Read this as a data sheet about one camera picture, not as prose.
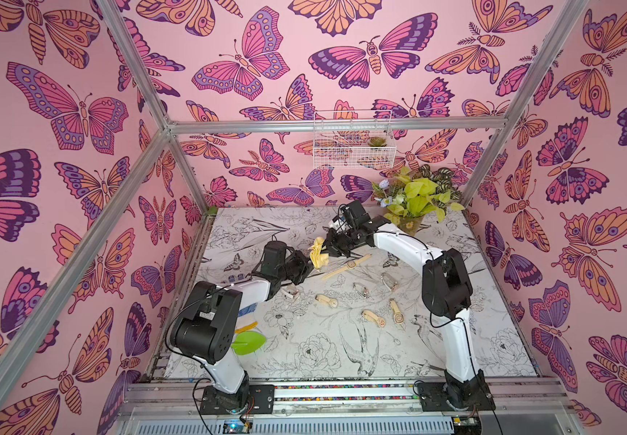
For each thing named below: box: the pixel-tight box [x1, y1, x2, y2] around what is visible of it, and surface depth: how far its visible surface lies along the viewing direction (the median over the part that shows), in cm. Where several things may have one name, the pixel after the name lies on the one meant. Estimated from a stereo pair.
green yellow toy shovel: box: [231, 321, 267, 356], surface depth 85 cm
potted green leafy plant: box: [371, 164, 465, 234], surface depth 99 cm
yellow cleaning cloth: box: [307, 236, 329, 270], surface depth 89 cm
